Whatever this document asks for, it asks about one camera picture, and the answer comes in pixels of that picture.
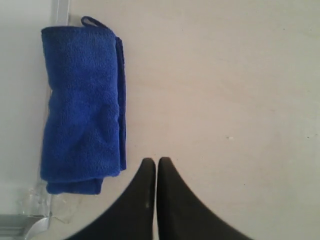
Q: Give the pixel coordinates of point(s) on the white aluminium-framed whiteboard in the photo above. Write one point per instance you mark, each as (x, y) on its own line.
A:
(24, 94)

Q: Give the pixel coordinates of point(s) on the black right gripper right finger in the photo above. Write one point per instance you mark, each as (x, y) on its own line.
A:
(181, 215)

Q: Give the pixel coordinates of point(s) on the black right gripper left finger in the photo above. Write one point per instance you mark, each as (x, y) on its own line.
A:
(131, 216)

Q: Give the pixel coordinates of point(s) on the clear tape near-right corner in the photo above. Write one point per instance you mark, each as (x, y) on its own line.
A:
(38, 202)

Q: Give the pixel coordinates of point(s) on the blue microfibre cloth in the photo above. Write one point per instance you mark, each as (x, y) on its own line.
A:
(84, 138)

